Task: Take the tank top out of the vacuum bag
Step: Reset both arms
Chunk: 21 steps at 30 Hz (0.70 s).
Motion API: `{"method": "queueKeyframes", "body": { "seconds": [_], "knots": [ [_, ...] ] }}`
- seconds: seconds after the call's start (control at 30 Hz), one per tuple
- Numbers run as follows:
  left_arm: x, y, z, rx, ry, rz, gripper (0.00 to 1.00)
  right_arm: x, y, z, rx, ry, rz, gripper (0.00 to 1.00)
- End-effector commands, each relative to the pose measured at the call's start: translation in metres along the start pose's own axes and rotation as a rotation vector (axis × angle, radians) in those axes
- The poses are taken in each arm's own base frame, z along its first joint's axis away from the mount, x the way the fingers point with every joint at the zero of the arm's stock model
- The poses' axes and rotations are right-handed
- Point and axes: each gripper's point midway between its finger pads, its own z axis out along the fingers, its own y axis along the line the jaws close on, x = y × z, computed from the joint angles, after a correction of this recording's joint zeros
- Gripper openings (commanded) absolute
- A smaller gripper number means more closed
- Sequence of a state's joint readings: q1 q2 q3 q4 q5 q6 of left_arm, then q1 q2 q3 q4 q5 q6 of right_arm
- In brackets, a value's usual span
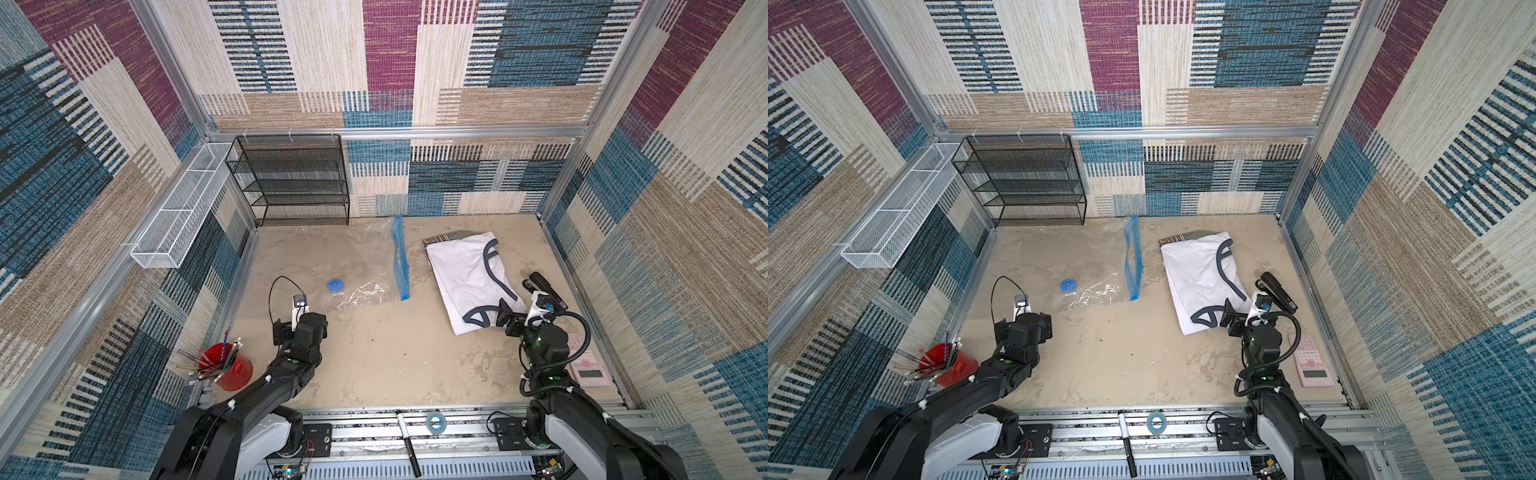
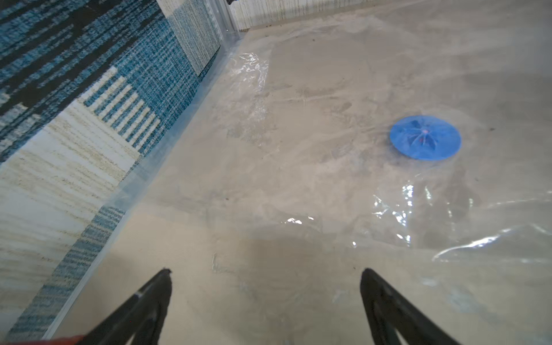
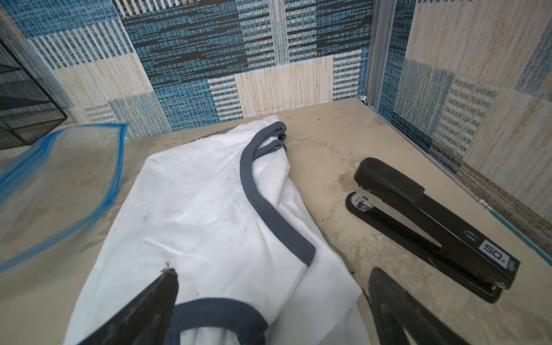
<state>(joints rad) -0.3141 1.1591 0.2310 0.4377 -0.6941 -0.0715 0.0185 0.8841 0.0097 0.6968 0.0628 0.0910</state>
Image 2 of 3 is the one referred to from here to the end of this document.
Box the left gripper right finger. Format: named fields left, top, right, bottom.
left=360, top=268, right=458, bottom=344

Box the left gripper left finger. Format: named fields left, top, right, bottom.
left=78, top=268, right=173, bottom=345

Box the clear vacuum bag blue zipper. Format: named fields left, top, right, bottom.
left=145, top=1, right=551, bottom=344

